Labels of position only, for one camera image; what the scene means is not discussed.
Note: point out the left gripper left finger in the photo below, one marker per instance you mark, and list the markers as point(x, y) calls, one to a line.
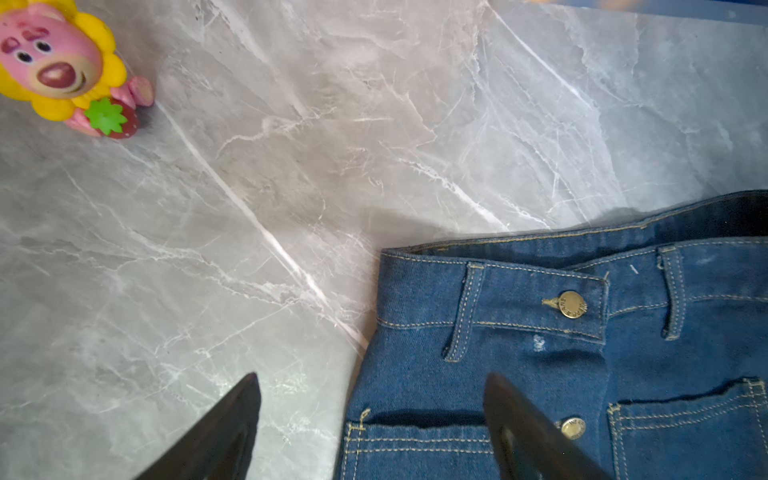
point(220, 445)

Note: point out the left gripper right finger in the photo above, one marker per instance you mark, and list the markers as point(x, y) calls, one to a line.
point(526, 445)

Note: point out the yellow flower pink bear toy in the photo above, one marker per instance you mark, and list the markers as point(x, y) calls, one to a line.
point(64, 63)

